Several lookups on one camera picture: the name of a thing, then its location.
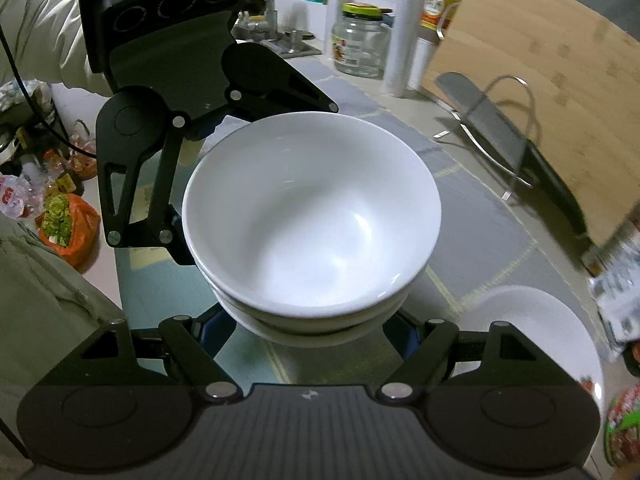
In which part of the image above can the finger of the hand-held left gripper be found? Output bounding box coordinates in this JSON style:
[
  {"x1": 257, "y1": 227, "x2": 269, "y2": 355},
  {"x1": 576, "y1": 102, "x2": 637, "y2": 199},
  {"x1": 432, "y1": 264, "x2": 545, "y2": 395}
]
[
  {"x1": 96, "y1": 114, "x2": 196, "y2": 267},
  {"x1": 225, "y1": 60, "x2": 341, "y2": 126}
]

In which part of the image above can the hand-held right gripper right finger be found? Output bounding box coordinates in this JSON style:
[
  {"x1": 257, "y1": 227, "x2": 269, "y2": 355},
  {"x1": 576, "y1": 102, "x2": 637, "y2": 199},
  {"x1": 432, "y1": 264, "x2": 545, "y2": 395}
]
[{"x1": 375, "y1": 309, "x2": 548, "y2": 403}]

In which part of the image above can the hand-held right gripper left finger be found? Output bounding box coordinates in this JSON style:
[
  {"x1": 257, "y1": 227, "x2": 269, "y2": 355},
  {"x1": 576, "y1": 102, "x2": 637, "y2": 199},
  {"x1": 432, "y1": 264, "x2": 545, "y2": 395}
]
[{"x1": 80, "y1": 304, "x2": 242, "y2": 405}]

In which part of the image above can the white floral bowl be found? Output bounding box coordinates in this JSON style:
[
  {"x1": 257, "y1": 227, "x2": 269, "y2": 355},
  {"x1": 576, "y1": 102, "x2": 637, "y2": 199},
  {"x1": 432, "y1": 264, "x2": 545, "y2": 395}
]
[{"x1": 240, "y1": 310, "x2": 398, "y2": 348}]

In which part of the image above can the white ceramic bowl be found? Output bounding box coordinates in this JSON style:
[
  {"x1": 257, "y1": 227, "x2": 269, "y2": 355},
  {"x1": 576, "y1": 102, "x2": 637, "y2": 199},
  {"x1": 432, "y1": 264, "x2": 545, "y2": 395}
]
[
  {"x1": 181, "y1": 111, "x2": 442, "y2": 322},
  {"x1": 192, "y1": 255, "x2": 426, "y2": 333}
]

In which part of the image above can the white fruit print plate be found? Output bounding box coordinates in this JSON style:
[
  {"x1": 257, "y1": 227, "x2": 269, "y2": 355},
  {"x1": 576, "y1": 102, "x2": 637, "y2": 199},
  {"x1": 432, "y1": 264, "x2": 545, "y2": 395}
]
[{"x1": 457, "y1": 285, "x2": 606, "y2": 411}]

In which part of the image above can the person's left forearm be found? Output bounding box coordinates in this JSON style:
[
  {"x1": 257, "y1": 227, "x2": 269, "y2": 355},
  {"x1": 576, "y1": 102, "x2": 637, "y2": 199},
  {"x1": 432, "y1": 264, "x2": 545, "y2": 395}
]
[{"x1": 0, "y1": 0, "x2": 113, "y2": 98}]

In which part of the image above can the glass jar yellow lid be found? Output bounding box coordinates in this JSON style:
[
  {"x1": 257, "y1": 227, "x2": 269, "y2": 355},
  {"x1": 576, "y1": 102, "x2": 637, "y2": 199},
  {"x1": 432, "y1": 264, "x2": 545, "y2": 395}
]
[{"x1": 331, "y1": 2, "x2": 393, "y2": 79}]

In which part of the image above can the orange plastic bag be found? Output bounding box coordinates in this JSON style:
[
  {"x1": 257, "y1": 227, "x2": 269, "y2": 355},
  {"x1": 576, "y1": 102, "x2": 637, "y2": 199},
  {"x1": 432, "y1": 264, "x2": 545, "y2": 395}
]
[{"x1": 37, "y1": 192, "x2": 101, "y2": 268}]

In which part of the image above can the clear bag of food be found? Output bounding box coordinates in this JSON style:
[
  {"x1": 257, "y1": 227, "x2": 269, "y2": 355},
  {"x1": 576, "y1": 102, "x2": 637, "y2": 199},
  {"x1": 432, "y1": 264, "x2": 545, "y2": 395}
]
[{"x1": 65, "y1": 120, "x2": 98, "y2": 181}]

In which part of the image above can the tall white wrap roll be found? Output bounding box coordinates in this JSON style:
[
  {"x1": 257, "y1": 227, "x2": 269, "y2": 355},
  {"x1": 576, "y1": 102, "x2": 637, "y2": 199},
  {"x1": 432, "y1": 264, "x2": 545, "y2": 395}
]
[{"x1": 387, "y1": 0, "x2": 426, "y2": 98}]

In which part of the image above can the grey checked mat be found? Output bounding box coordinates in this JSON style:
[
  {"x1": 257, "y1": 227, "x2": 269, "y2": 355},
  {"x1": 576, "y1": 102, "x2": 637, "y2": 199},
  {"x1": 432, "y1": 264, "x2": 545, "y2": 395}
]
[{"x1": 115, "y1": 57, "x2": 601, "y2": 386}]

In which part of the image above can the red white plastic bag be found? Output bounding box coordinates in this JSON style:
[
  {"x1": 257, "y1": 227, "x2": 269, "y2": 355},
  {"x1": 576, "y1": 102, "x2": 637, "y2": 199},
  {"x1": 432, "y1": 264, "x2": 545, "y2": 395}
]
[{"x1": 0, "y1": 172, "x2": 43, "y2": 221}]

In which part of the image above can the oil bottle yellow label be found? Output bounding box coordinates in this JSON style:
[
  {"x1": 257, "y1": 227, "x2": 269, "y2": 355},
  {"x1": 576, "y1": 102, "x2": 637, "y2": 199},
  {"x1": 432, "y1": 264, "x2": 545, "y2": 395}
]
[{"x1": 417, "y1": 0, "x2": 473, "y2": 43}]

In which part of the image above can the person's torso in beige jacket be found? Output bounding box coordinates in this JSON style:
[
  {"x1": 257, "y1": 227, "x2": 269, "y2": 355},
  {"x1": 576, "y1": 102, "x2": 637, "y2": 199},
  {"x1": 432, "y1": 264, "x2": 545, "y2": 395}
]
[{"x1": 0, "y1": 212, "x2": 126, "y2": 461}]

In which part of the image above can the clear printed plastic bag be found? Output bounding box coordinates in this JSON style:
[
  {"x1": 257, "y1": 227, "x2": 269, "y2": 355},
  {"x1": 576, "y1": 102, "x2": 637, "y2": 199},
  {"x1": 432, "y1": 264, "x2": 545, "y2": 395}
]
[{"x1": 590, "y1": 260, "x2": 640, "y2": 361}]

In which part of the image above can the green lid jar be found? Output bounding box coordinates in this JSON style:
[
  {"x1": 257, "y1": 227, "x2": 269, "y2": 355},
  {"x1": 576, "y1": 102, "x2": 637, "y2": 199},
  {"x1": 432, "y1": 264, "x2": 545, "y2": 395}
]
[{"x1": 602, "y1": 387, "x2": 640, "y2": 466}]

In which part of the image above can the wooden cutting board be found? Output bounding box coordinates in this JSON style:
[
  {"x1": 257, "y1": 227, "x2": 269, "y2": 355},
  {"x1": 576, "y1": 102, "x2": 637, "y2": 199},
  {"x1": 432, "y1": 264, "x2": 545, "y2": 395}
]
[{"x1": 420, "y1": 0, "x2": 640, "y2": 256}]

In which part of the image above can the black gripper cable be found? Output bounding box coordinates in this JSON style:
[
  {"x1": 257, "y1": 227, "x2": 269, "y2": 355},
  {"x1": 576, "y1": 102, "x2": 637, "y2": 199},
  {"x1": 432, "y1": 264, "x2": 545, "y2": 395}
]
[{"x1": 0, "y1": 22, "x2": 98, "y2": 158}]

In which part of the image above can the metal wire knife rack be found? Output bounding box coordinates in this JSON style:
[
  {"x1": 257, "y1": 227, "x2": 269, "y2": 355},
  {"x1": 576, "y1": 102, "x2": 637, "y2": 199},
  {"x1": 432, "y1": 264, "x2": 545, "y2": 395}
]
[{"x1": 432, "y1": 75, "x2": 543, "y2": 201}]

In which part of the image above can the black handled cleaver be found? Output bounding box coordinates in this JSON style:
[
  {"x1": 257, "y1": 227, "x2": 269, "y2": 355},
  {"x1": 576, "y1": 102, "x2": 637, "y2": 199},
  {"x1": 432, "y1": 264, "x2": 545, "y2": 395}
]
[{"x1": 435, "y1": 71, "x2": 598, "y2": 256}]

